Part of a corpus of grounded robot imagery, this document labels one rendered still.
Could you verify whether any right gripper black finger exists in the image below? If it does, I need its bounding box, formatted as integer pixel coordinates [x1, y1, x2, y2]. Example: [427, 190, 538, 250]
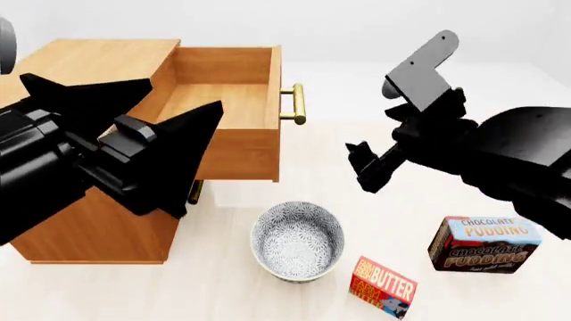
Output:
[344, 141, 408, 194]
[385, 102, 421, 126]

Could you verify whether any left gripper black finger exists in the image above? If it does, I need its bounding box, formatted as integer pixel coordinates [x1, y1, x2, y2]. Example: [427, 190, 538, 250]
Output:
[19, 72, 154, 139]
[132, 99, 225, 220]

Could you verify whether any open wooden drawer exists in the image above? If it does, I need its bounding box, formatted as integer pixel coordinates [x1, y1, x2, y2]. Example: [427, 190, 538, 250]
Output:
[128, 45, 283, 184]

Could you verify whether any wooden cabinet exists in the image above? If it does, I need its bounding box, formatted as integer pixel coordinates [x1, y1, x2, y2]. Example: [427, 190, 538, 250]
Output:
[0, 37, 205, 265]

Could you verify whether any red butter box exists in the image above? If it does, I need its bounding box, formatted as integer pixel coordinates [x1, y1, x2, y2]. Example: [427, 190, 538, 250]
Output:
[347, 255, 419, 321]

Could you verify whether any patterned white ceramic bowl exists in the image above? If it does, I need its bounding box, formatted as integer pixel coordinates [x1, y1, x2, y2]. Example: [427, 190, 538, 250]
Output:
[249, 201, 346, 285]

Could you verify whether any chocolate pudding box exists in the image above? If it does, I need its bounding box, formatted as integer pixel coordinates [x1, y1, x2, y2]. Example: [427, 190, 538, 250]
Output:
[426, 215, 545, 276]

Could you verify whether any brass handle of closed drawer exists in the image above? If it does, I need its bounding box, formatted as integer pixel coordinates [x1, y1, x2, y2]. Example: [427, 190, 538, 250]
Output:
[186, 179, 205, 206]

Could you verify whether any grey camera bracket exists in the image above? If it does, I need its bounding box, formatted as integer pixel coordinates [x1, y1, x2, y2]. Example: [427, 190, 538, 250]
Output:
[384, 29, 460, 113]

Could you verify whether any grey round camera part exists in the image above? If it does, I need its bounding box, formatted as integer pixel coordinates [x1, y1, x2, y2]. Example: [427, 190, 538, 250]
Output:
[0, 16, 18, 75]

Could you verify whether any brass handle of open drawer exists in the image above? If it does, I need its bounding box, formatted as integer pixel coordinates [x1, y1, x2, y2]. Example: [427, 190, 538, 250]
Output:
[278, 83, 308, 127]

